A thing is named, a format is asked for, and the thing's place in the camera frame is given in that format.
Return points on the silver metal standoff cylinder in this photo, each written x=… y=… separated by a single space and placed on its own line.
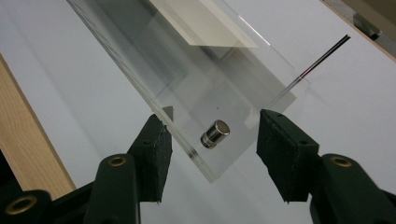
x=215 y=134

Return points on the light wooden edge strip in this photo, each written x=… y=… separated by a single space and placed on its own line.
x=28 y=140
x=358 y=29

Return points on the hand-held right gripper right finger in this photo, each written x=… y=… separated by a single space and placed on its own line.
x=286 y=155

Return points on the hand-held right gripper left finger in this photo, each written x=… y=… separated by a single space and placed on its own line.
x=152 y=155

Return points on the beige paper card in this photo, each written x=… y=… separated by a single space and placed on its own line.
x=202 y=25

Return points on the clear acrylic panel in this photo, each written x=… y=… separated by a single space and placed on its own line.
x=186 y=93

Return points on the thin black rod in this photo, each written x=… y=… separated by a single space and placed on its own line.
x=327 y=54

